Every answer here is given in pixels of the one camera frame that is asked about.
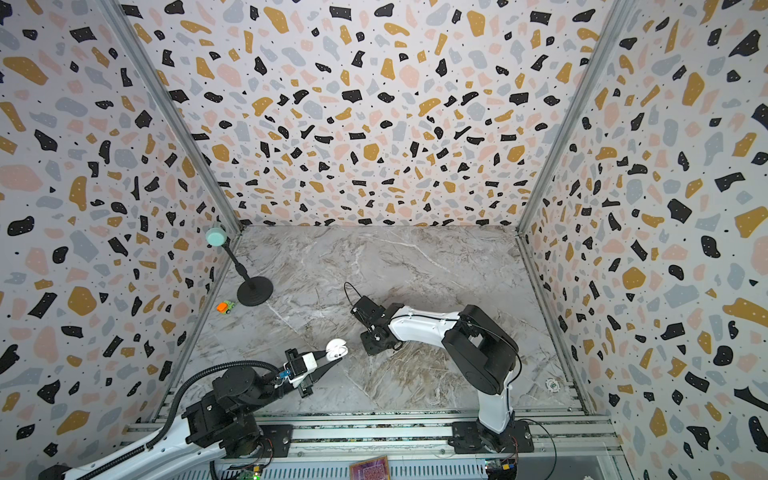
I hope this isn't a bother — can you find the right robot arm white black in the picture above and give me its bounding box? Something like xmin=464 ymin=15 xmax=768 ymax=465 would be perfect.
xmin=351 ymin=296 xmax=519 ymax=434

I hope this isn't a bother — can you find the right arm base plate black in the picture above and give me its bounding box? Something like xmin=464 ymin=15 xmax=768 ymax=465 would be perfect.
xmin=448 ymin=420 xmax=534 ymax=455

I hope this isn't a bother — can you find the pink circuit board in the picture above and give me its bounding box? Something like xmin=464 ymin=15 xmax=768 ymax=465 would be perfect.
xmin=349 ymin=456 xmax=390 ymax=480

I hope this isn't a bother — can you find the small silver ring object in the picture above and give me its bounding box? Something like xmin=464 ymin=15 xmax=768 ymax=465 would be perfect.
xmin=545 ymin=378 xmax=561 ymax=393

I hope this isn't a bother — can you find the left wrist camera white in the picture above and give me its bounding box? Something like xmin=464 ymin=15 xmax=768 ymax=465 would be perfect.
xmin=278 ymin=350 xmax=316 ymax=387

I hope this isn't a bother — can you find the white earbud charging case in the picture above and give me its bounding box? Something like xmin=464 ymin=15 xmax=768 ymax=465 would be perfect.
xmin=325 ymin=338 xmax=348 ymax=362

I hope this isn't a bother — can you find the green microphone on black stand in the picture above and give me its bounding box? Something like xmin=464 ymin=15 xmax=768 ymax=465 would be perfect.
xmin=205 ymin=227 xmax=274 ymax=307

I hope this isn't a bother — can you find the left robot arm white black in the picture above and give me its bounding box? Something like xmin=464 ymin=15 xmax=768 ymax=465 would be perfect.
xmin=38 ymin=339 xmax=348 ymax=479

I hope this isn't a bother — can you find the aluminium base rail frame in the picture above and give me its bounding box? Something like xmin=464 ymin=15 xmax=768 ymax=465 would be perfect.
xmin=107 ymin=410 xmax=637 ymax=480

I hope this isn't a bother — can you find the small orange green toy car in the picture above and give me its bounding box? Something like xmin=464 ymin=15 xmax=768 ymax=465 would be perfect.
xmin=216 ymin=301 xmax=236 ymax=314

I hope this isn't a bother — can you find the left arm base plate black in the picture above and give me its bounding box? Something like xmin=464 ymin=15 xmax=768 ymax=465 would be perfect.
xmin=203 ymin=422 xmax=295 ymax=460

